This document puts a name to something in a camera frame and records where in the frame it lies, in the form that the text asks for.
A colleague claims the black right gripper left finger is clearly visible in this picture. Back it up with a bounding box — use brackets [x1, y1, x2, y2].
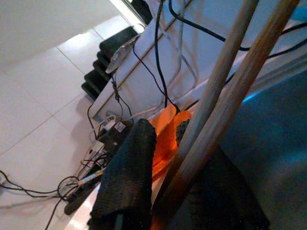
[87, 118, 158, 230]

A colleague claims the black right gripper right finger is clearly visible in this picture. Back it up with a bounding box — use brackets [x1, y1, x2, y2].
[167, 119, 271, 230]

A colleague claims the patterned chopstick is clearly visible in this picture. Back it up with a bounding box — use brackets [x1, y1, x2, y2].
[78, 167, 106, 186]

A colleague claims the orange bowl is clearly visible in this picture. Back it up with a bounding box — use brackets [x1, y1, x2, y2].
[150, 104, 192, 168]

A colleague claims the steel sink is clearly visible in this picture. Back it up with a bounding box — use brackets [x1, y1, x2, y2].
[215, 69, 307, 230]

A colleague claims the black block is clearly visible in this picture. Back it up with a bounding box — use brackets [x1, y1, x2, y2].
[83, 70, 111, 87]
[99, 26, 142, 56]
[97, 51, 113, 66]
[92, 59, 111, 75]

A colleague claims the blue cloth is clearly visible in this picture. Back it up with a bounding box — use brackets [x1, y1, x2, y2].
[291, 7, 307, 22]

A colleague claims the thick black cable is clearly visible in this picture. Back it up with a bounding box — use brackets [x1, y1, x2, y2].
[154, 0, 180, 113]

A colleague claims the white cable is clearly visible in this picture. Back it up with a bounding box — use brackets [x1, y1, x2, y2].
[158, 0, 200, 87]

